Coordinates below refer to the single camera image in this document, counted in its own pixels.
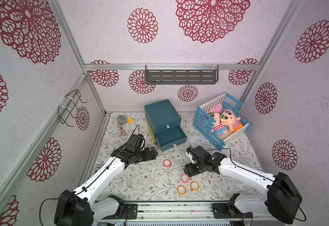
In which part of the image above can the black wire wall rack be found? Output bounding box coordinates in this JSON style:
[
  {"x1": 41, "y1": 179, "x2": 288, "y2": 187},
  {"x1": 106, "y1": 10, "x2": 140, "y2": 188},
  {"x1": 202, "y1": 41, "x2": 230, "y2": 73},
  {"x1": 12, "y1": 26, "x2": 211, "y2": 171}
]
[{"x1": 57, "y1": 89, "x2": 87, "y2": 128}]

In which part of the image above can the grey wall shelf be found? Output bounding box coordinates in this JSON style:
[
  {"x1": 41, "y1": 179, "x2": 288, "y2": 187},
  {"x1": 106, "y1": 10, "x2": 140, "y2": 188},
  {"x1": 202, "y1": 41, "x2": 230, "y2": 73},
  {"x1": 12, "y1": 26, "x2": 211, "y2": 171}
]
[{"x1": 145, "y1": 65, "x2": 219, "y2": 85}]

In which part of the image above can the boy plush doll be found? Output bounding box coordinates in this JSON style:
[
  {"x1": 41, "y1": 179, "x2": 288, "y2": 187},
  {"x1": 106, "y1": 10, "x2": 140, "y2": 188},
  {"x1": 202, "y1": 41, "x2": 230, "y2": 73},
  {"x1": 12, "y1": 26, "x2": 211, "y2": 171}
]
[{"x1": 220, "y1": 109, "x2": 243, "y2": 133}]

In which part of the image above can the yellow tape roll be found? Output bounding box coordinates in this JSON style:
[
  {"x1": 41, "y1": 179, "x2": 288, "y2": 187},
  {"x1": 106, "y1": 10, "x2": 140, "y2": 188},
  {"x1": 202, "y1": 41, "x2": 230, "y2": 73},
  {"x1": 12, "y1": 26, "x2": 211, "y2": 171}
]
[
  {"x1": 190, "y1": 181, "x2": 200, "y2": 191},
  {"x1": 177, "y1": 185, "x2": 187, "y2": 195}
]

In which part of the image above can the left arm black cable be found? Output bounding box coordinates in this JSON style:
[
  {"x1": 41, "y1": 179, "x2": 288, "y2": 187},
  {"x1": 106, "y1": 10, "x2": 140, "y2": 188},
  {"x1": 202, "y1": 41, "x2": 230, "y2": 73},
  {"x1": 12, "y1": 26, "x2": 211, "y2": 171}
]
[{"x1": 39, "y1": 125, "x2": 140, "y2": 226}]

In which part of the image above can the blue white toy crib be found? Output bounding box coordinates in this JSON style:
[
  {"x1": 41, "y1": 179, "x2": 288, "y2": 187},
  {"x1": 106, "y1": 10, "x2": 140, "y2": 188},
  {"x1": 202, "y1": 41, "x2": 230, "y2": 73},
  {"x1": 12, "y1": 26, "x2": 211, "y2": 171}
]
[{"x1": 193, "y1": 93, "x2": 252, "y2": 149}]

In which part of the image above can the grey plush duck toy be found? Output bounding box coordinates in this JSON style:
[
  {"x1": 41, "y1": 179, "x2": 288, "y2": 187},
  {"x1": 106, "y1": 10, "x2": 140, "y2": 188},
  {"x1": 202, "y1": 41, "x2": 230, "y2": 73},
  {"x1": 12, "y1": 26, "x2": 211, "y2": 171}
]
[{"x1": 116, "y1": 115, "x2": 133, "y2": 125}]

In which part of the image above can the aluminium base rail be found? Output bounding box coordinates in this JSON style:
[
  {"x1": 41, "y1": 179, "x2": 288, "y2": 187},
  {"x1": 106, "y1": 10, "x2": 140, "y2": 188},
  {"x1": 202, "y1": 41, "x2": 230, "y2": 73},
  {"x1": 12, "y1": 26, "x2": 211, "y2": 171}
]
[{"x1": 96, "y1": 201, "x2": 295, "y2": 222}]

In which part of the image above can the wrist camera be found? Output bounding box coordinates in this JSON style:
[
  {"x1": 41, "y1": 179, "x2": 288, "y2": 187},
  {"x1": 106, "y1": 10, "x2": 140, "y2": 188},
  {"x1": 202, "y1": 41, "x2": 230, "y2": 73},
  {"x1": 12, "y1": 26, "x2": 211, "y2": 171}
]
[
  {"x1": 127, "y1": 134, "x2": 145, "y2": 150},
  {"x1": 186, "y1": 147, "x2": 196, "y2": 164}
]

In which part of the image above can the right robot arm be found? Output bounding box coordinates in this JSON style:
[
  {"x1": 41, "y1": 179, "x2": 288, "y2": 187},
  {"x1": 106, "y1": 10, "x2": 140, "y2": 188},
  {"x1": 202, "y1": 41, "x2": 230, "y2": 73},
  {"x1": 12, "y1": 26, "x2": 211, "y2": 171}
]
[{"x1": 185, "y1": 146, "x2": 303, "y2": 225}]

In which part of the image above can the teal drawer cabinet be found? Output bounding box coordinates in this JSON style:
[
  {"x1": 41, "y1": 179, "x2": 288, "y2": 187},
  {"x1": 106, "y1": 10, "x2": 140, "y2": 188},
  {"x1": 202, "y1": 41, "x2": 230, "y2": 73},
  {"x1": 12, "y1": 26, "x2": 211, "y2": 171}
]
[{"x1": 144, "y1": 99, "x2": 187, "y2": 152}]

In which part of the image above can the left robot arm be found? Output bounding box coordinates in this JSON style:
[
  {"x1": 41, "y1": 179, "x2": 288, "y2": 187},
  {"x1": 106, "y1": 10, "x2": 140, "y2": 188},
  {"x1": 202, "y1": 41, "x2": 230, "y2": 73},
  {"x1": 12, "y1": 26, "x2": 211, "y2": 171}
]
[{"x1": 54, "y1": 145, "x2": 158, "y2": 226}]

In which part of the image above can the pink plush doll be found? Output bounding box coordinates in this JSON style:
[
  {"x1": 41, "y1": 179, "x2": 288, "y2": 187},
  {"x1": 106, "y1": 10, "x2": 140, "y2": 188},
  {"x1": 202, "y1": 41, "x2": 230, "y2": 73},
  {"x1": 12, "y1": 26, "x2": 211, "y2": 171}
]
[{"x1": 207, "y1": 104, "x2": 228, "y2": 136}]

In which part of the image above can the red tape roll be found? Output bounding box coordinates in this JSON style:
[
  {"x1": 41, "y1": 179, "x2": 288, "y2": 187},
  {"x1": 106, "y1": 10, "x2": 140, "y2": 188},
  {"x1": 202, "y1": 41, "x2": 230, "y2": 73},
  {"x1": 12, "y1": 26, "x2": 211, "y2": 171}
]
[
  {"x1": 180, "y1": 174, "x2": 189, "y2": 183},
  {"x1": 163, "y1": 159, "x2": 172, "y2": 168}
]

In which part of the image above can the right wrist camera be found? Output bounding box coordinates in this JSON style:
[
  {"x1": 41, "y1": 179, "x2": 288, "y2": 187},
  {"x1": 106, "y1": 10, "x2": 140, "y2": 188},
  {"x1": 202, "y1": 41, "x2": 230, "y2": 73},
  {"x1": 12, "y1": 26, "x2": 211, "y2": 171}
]
[{"x1": 186, "y1": 147, "x2": 196, "y2": 164}]

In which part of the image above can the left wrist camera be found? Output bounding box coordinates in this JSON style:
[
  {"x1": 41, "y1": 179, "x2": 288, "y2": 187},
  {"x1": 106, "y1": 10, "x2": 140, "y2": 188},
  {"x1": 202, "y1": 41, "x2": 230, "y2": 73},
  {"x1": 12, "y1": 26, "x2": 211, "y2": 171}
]
[{"x1": 127, "y1": 134, "x2": 145, "y2": 150}]

